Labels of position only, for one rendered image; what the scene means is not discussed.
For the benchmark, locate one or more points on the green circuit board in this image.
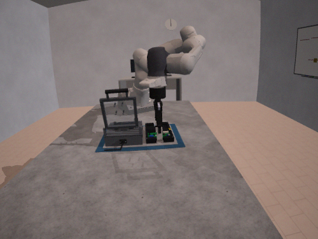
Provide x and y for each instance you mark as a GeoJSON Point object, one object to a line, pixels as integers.
{"type": "Point", "coordinates": [165, 133]}

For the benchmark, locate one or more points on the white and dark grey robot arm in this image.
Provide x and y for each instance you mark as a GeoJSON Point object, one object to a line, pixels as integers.
{"type": "Point", "coordinates": [156, 61]}

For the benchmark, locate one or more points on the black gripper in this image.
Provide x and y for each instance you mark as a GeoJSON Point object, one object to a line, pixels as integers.
{"type": "Point", "coordinates": [158, 94]}

